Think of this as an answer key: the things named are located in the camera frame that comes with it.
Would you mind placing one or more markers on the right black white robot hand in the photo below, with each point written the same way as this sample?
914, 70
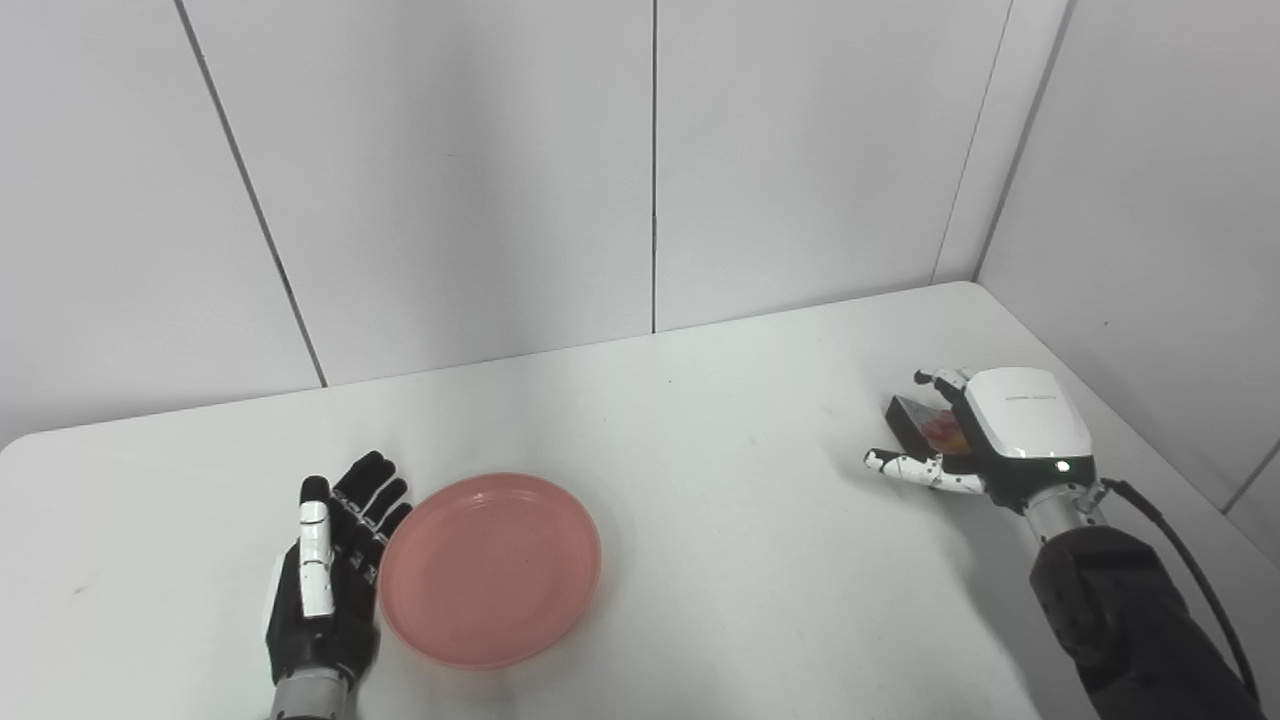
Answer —
1000, 435

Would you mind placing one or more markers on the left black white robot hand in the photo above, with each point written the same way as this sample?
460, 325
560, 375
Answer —
325, 590

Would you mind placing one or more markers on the chocolate cake slice with fruit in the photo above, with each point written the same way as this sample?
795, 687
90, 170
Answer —
925, 425

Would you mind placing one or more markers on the pink round plate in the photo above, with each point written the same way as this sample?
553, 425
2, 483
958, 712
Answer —
490, 570

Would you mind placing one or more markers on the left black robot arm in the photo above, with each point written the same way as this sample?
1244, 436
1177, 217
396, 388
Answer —
310, 700

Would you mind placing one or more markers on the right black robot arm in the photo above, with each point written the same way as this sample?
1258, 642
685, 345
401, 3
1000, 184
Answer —
1120, 610

